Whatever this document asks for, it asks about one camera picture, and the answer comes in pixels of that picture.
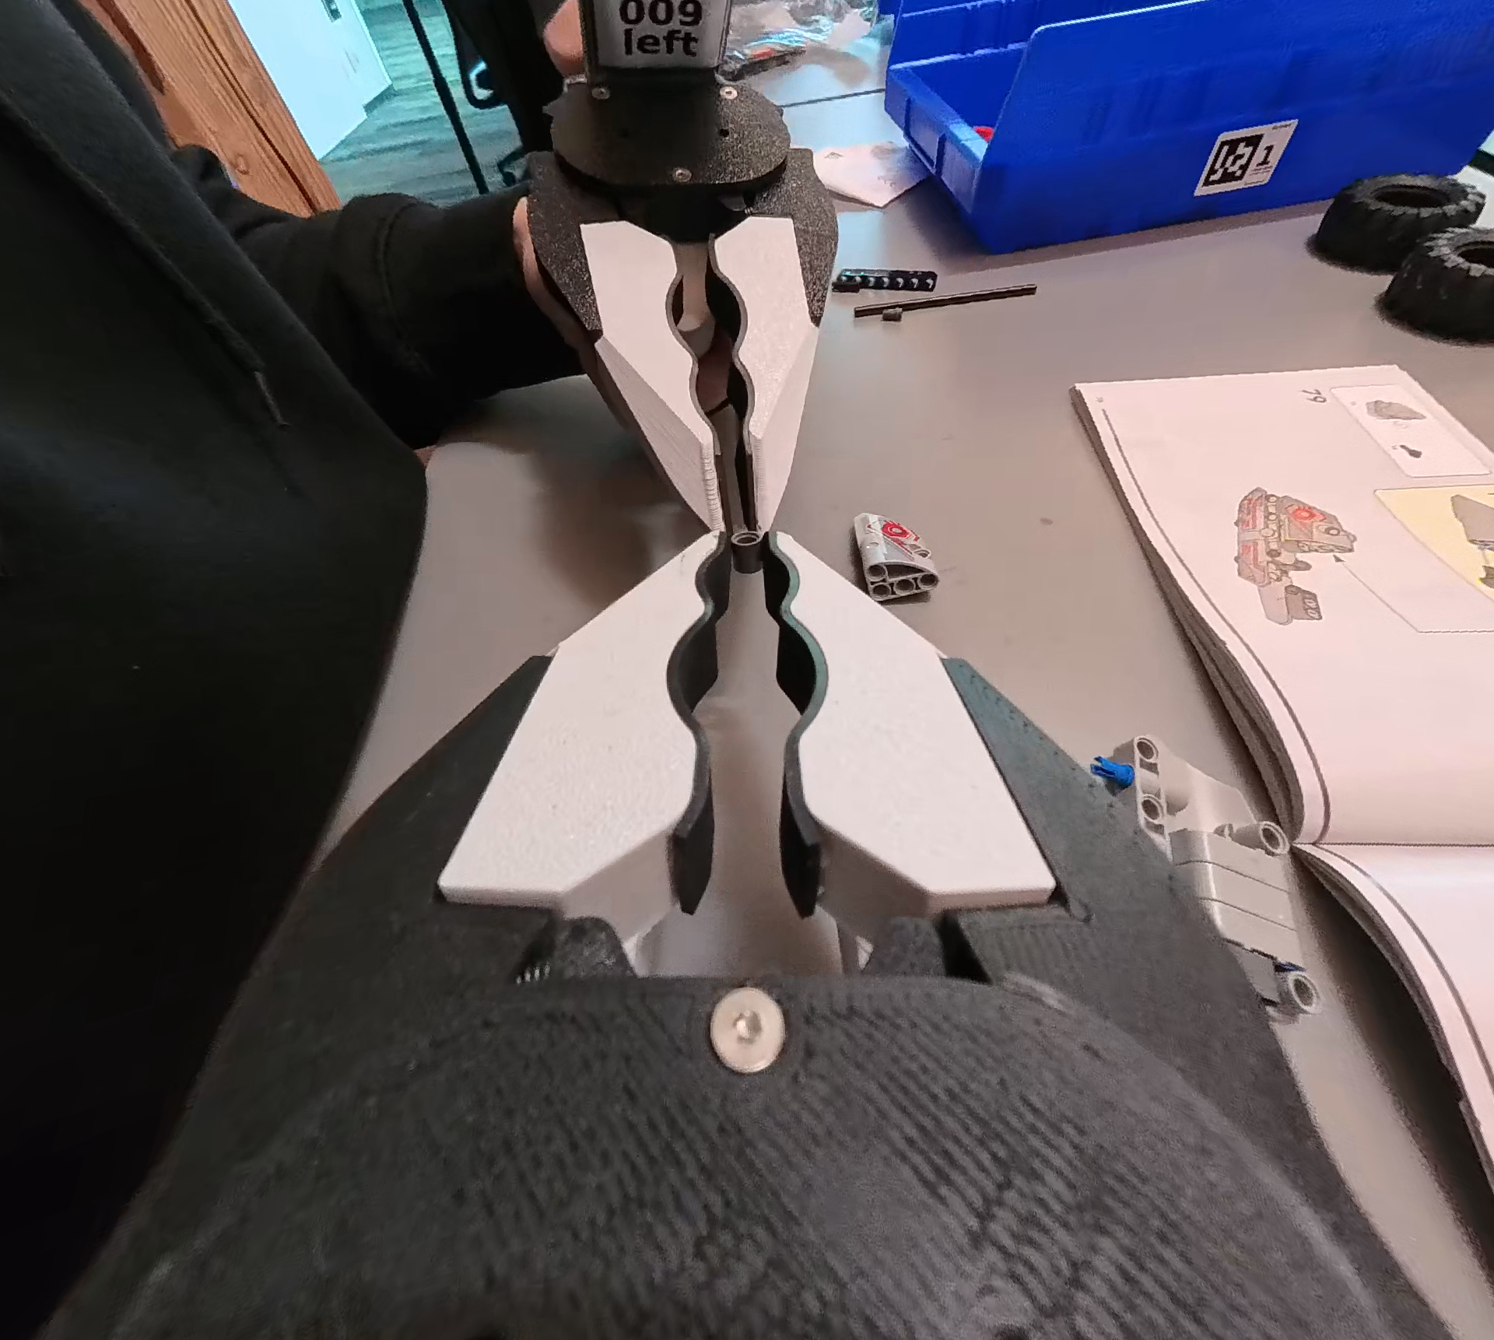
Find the small dark grey pin connector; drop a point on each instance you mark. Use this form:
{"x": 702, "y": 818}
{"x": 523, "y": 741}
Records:
{"x": 746, "y": 551}

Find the open instruction booklet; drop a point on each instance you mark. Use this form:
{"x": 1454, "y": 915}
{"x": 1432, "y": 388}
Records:
{"x": 1283, "y": 687}

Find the grey panel with red print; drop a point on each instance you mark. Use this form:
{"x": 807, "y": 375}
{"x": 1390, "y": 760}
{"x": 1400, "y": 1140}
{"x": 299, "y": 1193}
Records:
{"x": 895, "y": 555}

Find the blue storage bin with label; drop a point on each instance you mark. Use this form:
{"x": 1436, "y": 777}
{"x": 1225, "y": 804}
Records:
{"x": 1166, "y": 102}

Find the person's left hand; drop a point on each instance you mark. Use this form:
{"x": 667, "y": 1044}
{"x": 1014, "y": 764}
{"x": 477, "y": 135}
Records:
{"x": 531, "y": 273}

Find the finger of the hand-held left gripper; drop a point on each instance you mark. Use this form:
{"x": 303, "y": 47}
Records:
{"x": 629, "y": 313}
{"x": 777, "y": 313}

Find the black toy tyre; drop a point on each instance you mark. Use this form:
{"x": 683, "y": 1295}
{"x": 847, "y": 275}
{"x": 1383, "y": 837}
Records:
{"x": 1394, "y": 218}
{"x": 1446, "y": 285}

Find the wooden door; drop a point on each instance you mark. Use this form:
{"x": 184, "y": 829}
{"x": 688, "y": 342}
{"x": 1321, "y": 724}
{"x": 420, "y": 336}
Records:
{"x": 174, "y": 22}

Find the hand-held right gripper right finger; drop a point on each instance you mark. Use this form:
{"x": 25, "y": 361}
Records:
{"x": 909, "y": 781}

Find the torn white paper packet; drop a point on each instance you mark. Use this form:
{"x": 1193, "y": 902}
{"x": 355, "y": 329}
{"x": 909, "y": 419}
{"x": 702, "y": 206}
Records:
{"x": 869, "y": 172}

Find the black axle rod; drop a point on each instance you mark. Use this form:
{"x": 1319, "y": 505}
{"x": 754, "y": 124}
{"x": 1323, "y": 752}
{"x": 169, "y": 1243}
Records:
{"x": 945, "y": 302}

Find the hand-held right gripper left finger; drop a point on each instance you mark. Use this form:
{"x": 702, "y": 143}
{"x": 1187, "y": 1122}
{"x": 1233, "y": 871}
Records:
{"x": 583, "y": 781}

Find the grey toy brick assembly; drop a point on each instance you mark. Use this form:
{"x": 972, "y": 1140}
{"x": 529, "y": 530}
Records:
{"x": 1214, "y": 862}

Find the black beam with holes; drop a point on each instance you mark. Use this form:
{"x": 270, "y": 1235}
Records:
{"x": 884, "y": 281}

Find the grey desk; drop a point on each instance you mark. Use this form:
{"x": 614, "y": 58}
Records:
{"x": 991, "y": 453}

